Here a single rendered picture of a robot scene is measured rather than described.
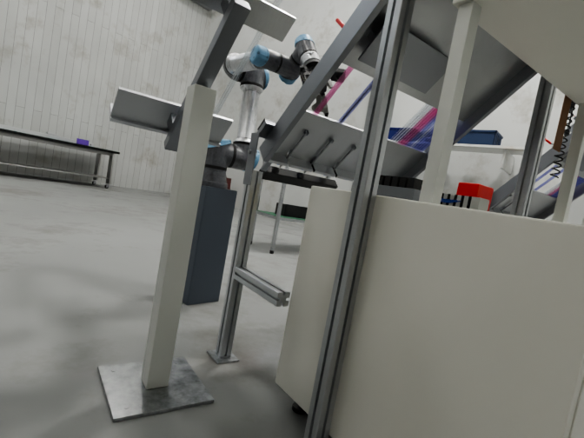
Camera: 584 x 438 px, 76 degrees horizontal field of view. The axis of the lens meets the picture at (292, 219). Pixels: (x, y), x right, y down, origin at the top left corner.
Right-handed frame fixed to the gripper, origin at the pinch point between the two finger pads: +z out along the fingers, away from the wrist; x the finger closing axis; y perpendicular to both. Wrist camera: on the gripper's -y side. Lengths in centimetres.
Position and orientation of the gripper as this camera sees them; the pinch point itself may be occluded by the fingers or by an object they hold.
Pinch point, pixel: (330, 104)
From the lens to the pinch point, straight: 139.8
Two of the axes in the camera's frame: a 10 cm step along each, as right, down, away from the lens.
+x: 0.2, -4.6, -8.9
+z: 2.1, 8.7, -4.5
